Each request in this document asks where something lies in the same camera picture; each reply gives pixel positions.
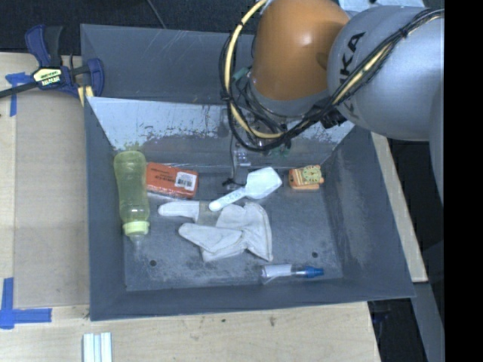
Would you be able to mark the orange box with barcode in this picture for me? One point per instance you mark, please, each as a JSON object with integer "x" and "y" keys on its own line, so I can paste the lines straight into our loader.
{"x": 170, "y": 181}

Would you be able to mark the grey metal bin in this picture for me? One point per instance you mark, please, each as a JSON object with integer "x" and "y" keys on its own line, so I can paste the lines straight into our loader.
{"x": 302, "y": 224}

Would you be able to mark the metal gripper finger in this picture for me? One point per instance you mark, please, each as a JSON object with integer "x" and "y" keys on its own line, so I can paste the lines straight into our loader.
{"x": 242, "y": 157}

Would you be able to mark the white plastic scoop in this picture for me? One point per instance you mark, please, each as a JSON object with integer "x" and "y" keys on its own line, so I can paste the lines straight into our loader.
{"x": 262, "y": 183}

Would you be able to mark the white work glove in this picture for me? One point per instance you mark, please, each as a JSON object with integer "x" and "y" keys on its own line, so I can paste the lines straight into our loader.
{"x": 241, "y": 232}

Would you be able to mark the clear tube with blue cap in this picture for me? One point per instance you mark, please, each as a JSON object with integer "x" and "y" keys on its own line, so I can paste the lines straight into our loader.
{"x": 281, "y": 271}

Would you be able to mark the orange toy clock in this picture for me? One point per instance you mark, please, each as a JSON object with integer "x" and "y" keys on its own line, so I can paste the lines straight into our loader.
{"x": 306, "y": 177}

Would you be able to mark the yellow clear plastic bottle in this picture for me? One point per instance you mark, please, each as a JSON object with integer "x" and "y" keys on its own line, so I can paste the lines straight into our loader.
{"x": 131, "y": 187}

